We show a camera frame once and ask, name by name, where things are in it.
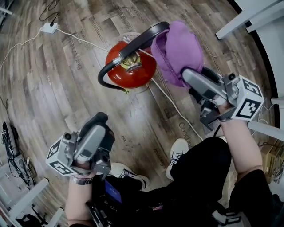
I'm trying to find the person's right hand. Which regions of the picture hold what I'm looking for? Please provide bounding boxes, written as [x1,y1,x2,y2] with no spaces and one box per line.
[218,99,236,122]

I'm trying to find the purple cloth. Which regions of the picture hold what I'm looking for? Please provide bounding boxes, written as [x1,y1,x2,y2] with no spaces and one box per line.
[150,20,204,87]

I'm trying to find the black waist harness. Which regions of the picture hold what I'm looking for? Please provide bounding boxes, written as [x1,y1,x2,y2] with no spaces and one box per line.
[86,200,116,227]

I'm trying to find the person's right forearm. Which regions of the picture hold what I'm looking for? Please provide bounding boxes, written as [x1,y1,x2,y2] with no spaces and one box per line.
[219,118,264,178]

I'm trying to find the cardboard box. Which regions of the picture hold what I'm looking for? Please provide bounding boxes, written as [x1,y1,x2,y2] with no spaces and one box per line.
[260,141,284,184]

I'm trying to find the black oval tray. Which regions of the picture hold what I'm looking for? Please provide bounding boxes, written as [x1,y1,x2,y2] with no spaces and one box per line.
[1,121,20,157]

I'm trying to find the person's right shoe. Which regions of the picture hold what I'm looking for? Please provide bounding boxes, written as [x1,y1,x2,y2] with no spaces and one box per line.
[165,138,189,180]

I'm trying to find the grey device with cables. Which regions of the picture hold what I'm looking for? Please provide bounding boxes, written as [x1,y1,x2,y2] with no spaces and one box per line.
[5,150,37,186]

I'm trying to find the metal wristwatch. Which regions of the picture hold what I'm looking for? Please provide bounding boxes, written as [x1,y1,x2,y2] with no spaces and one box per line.
[70,175,94,186]

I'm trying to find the blue screen device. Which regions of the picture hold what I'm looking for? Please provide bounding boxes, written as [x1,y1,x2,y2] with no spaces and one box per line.
[103,179,123,204]

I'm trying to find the person's shoe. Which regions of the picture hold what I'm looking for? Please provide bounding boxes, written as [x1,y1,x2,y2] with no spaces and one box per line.
[110,163,150,190]
[165,138,189,180]

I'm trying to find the red fire extinguisher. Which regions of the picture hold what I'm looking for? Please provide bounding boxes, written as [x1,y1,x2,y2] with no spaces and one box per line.
[97,21,171,94]

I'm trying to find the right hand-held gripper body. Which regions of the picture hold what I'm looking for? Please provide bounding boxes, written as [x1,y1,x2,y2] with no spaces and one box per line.
[189,73,265,132]

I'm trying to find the person's black shirt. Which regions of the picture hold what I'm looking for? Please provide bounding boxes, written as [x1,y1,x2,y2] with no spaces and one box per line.
[228,169,284,227]

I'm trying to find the white power cable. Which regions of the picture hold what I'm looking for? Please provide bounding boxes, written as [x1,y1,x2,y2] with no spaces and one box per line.
[56,28,204,141]
[0,28,43,70]

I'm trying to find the small white power strip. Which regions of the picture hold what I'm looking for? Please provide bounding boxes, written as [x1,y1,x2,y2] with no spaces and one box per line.
[41,22,59,35]

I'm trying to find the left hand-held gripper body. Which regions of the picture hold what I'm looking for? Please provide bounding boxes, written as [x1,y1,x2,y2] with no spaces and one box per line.
[46,130,116,180]

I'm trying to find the black office chair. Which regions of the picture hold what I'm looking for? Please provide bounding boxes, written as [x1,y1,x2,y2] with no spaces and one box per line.
[15,204,48,227]

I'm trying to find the person's black trousers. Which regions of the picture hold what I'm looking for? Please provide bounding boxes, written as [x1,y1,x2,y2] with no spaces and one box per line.
[93,137,233,227]

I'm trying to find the person's left shoe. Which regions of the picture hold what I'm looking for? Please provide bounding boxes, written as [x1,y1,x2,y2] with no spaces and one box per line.
[110,163,150,190]

